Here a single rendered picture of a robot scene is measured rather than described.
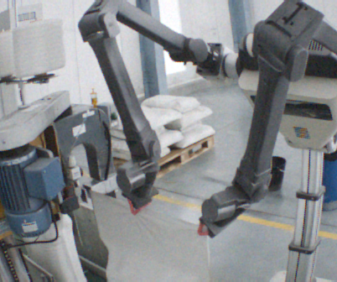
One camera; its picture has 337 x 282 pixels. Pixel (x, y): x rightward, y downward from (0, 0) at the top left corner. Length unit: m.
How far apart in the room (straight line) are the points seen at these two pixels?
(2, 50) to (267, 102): 0.89
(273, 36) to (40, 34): 0.64
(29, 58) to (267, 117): 0.64
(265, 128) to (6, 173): 0.67
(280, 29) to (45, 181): 0.68
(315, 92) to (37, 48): 0.81
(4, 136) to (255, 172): 0.62
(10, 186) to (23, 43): 0.39
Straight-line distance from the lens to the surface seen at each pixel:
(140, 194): 1.19
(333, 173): 3.26
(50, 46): 1.09
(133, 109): 1.08
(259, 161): 0.86
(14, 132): 1.02
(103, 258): 2.23
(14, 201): 1.10
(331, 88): 1.20
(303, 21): 0.68
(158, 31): 1.16
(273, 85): 0.72
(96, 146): 1.48
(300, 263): 1.72
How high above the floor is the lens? 1.63
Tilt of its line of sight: 17 degrees down
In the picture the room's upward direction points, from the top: 6 degrees counter-clockwise
